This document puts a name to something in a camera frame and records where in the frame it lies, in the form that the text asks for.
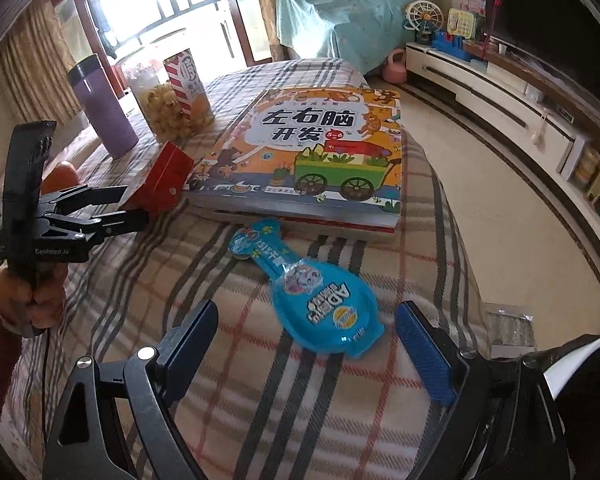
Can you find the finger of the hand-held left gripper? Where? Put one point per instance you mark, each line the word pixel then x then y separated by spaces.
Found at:
pixel 115 224
pixel 85 196

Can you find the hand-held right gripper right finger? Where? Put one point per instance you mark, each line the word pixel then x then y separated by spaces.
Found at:
pixel 422 350

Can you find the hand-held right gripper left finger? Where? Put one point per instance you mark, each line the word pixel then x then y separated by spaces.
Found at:
pixel 195 341

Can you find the red cardboard box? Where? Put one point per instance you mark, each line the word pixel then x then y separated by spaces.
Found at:
pixel 162 182

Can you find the blue spoon-shaped candy packet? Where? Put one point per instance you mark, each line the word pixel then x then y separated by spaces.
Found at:
pixel 325 305

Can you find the black white-rimmed trash bin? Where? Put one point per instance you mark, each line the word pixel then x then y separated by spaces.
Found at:
pixel 580 370

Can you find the person's left forearm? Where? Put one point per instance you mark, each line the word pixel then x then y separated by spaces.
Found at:
pixel 0 370

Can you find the person's left hand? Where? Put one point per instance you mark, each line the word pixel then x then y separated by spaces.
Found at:
pixel 45 305

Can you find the orange round object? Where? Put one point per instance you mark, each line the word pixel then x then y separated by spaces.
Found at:
pixel 60 179

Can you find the purple thermos bottle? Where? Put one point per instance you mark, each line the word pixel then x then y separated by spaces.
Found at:
pixel 105 110

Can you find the clear plastic packet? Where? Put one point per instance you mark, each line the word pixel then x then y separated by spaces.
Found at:
pixel 512 327

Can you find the clear snack jar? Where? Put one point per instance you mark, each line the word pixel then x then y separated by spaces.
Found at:
pixel 162 105

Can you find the plaid blanket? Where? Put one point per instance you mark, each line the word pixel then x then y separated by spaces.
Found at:
pixel 280 435

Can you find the red striped paper carton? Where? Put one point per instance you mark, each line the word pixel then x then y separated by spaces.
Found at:
pixel 187 85

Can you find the red-framed glass door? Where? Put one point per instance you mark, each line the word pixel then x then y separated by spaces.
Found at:
pixel 180 5

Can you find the colourful children's book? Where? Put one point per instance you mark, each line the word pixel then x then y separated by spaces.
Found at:
pixel 320 150

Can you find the white television cabinet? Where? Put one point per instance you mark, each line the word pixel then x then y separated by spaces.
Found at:
pixel 510 105

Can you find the teal cloth cover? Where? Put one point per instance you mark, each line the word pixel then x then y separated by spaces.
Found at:
pixel 340 20

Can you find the blue toy set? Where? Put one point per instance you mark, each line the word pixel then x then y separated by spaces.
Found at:
pixel 450 46

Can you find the toy ferris wheel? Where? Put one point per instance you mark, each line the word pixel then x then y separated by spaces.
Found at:
pixel 422 17

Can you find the black television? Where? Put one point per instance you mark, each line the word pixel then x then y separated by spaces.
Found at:
pixel 550 5

